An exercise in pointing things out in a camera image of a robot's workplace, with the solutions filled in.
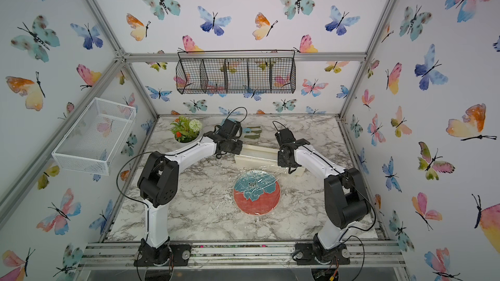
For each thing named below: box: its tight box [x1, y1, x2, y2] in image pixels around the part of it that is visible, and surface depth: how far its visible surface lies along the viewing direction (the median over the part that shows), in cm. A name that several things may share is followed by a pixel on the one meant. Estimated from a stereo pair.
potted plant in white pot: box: [169, 115, 204, 145], surface depth 96 cm
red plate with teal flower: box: [233, 169, 281, 216], surface depth 90 cm
